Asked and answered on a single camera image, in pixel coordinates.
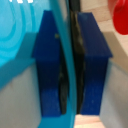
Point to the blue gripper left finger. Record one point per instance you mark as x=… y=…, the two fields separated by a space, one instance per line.
x=46 y=66

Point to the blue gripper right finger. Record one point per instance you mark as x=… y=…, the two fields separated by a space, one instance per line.
x=95 y=66

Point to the light blue bowl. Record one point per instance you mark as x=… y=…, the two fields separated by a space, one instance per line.
x=13 y=33

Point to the red plastic cup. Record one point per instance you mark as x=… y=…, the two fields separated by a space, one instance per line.
x=120 y=16

